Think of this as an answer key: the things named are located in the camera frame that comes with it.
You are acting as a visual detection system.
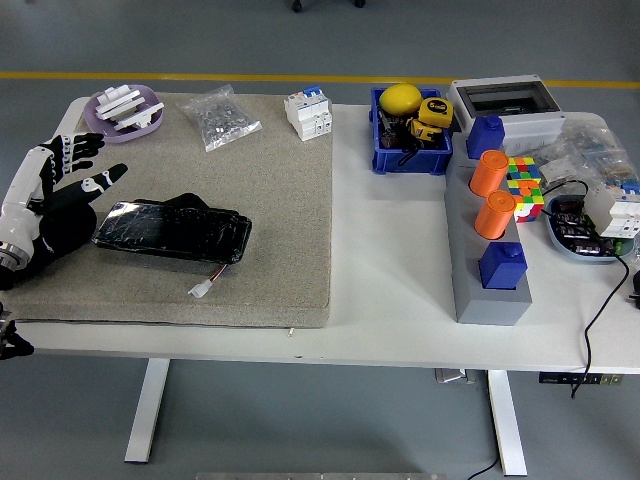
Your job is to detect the white and black robot left hand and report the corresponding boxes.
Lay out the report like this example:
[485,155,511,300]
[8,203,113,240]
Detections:
[0,131,129,260]

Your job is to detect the grey box under desk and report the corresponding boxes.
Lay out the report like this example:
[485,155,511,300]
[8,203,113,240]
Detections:
[433,368,477,385]

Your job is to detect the black desk control panel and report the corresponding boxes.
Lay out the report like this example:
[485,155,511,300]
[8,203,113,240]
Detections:
[538,372,625,386]

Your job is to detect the purple plastic bowl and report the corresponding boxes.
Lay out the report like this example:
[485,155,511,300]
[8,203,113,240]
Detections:
[82,83,165,145]

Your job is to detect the white flat plastic strips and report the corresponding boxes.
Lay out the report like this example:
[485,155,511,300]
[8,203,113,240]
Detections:
[94,85,147,121]

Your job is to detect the clear bag of screws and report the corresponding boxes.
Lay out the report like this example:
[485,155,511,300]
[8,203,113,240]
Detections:
[175,83,263,154]

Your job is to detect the grey-brown mat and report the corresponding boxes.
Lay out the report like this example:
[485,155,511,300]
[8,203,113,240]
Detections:
[0,92,335,330]

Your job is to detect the white table leg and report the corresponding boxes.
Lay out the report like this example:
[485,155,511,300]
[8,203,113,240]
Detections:
[123,358,171,464]
[485,369,529,477]

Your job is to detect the white circuit breaker with orange mark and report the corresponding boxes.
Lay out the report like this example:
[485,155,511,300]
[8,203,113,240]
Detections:
[283,84,334,144]

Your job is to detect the blue plastic bin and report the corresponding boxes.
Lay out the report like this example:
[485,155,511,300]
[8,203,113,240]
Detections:
[368,86,455,176]

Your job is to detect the yellow lemon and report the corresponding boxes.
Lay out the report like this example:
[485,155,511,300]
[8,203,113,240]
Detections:
[378,83,424,117]

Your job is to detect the yellow and black small tool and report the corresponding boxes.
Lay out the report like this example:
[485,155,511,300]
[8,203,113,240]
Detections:
[404,118,445,147]

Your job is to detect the yellow round tape measure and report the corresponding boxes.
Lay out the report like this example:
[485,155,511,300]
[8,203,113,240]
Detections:
[416,97,454,130]

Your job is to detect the orange cylinder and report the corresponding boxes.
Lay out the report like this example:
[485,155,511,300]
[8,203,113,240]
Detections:
[468,149,510,198]
[473,189,518,240]

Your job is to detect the blue block with knob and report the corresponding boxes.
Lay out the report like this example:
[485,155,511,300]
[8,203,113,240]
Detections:
[464,113,507,160]
[478,241,529,291]

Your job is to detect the grey shape sorter base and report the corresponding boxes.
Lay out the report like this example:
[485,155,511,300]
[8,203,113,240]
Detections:
[443,134,534,327]

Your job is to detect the colourful puzzle cube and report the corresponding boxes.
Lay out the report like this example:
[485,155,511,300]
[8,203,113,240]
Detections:
[504,156,546,224]

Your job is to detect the white electrical distribution box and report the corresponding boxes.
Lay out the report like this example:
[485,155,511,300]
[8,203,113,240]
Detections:
[444,74,567,147]

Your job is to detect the light blue tray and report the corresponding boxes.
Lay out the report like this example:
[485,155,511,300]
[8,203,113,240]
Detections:
[543,194,636,265]

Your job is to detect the dark electronic components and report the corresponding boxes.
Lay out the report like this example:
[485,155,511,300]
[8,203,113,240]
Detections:
[553,198,615,257]

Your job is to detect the clear bag of small parts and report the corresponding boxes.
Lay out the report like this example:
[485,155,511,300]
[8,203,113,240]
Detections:
[502,117,632,195]

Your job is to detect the white circuit breaker with blue switches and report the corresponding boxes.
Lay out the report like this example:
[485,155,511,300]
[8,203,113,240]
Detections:
[583,179,640,239]

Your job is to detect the white plastic clip bracket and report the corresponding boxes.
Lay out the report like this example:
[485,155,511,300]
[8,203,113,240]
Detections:
[113,101,165,134]

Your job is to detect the white connector with coloured wires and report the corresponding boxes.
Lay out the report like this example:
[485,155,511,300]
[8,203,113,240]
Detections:
[188,264,234,300]

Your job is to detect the black power cable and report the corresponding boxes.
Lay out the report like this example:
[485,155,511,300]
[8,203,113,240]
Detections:
[542,179,631,400]

